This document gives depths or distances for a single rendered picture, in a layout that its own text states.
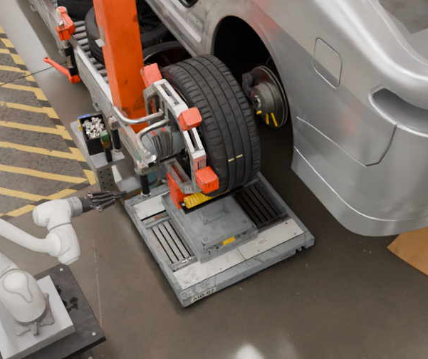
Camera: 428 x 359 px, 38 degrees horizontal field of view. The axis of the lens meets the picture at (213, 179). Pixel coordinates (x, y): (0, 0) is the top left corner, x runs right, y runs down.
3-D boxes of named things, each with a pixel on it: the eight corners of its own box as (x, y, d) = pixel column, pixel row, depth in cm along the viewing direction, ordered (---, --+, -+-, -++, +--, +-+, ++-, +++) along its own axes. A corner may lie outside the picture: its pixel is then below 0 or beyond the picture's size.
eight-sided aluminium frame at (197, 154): (209, 210, 301) (204, 127, 261) (197, 216, 299) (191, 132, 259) (161, 142, 334) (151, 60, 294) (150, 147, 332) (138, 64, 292)
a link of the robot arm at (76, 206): (63, 194, 279) (76, 191, 282) (63, 209, 285) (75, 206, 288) (72, 207, 274) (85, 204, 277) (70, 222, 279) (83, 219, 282)
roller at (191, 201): (235, 190, 322) (235, 183, 317) (184, 212, 313) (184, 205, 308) (230, 183, 325) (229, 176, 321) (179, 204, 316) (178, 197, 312)
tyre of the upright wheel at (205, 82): (250, 203, 320) (273, 131, 263) (210, 221, 313) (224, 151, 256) (191, 107, 347) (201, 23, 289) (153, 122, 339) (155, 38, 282)
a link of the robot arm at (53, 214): (60, 202, 285) (70, 229, 282) (27, 210, 276) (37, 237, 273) (66, 194, 276) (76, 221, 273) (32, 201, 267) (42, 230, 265)
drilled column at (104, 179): (117, 191, 389) (107, 142, 358) (102, 196, 386) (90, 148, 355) (111, 181, 395) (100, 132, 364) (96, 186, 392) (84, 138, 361)
